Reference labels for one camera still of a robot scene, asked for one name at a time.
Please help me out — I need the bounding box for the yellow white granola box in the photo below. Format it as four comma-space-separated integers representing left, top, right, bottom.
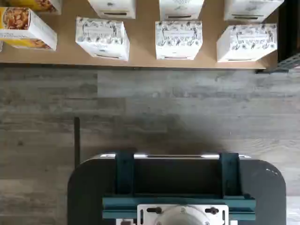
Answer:
0, 0, 62, 15
0, 7, 58, 52

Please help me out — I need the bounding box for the black thin pole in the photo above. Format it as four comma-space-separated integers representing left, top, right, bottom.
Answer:
74, 117, 81, 165

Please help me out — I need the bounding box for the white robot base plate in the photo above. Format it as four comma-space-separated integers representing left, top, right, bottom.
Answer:
137, 204, 229, 225

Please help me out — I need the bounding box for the white floral print carton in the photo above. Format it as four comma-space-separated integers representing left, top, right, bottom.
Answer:
75, 15, 130, 62
87, 0, 136, 20
158, 0, 205, 21
155, 20, 203, 61
216, 22, 278, 63
223, 0, 285, 23

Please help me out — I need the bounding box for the black rounded robot cart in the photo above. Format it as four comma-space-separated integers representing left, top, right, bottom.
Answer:
67, 153, 287, 225

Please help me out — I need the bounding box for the teal metal mounting frame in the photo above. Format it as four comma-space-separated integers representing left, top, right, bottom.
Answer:
102, 152, 256, 221

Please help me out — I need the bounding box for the white patterned cartons group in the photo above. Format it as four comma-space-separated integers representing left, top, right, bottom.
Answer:
0, 0, 279, 70

